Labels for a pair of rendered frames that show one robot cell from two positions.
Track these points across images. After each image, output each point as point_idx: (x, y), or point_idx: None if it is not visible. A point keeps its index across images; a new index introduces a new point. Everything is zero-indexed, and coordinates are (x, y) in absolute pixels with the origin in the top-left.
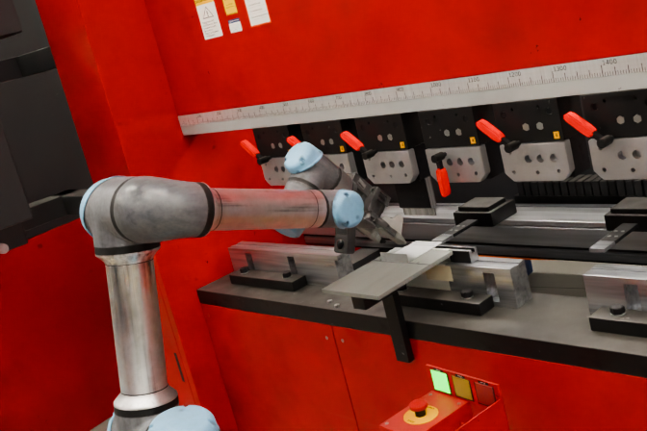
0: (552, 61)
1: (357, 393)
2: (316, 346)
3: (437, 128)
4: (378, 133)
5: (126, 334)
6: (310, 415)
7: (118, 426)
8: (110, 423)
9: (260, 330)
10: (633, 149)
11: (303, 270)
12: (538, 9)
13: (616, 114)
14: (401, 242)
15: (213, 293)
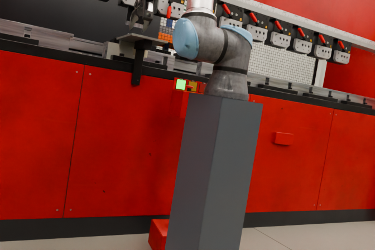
0: None
1: (86, 106)
2: (63, 77)
3: None
4: None
5: None
6: (30, 124)
7: (207, 23)
8: (191, 23)
9: (5, 64)
10: (233, 23)
11: (37, 38)
12: None
13: (231, 11)
14: (144, 30)
15: None
